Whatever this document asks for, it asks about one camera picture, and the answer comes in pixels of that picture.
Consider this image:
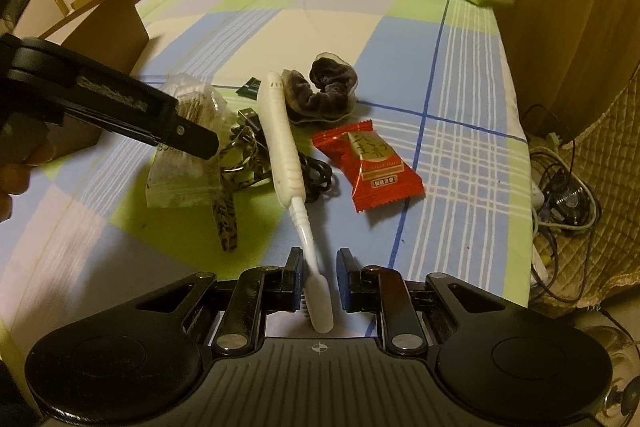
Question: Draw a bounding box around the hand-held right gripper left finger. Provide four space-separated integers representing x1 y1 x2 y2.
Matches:
134 248 306 356

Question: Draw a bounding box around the small dark green packet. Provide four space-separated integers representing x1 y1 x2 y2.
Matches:
237 76 264 98

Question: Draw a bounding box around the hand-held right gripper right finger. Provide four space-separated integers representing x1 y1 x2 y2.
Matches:
336 248 506 356

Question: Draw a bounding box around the plaid bed sheet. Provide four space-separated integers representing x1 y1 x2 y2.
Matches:
0 0 532 358

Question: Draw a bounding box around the leopard print lanyard keychain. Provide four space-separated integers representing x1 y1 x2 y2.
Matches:
211 127 267 254

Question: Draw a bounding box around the red snack packet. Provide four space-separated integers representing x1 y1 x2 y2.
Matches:
311 119 427 214

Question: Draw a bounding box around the clear plastic packet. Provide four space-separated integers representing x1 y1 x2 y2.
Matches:
144 73 237 208

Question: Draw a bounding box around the black usb cable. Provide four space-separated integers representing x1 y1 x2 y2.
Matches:
234 107 342 204

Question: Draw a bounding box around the brown cardboard box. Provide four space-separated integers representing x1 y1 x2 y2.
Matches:
14 0 149 148

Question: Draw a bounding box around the quilted beige cloth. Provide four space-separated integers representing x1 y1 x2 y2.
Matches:
524 82 640 309

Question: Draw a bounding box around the tangle of cables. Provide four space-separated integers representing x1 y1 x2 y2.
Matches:
524 104 602 290

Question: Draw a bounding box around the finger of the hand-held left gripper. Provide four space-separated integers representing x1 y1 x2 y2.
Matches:
64 103 222 160

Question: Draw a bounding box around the white toothbrush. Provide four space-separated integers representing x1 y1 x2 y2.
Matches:
256 71 334 334

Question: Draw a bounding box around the dark dried mushroom packet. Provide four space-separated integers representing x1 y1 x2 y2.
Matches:
281 51 360 126

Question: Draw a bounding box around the person's left hand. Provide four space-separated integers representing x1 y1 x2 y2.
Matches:
0 141 57 224

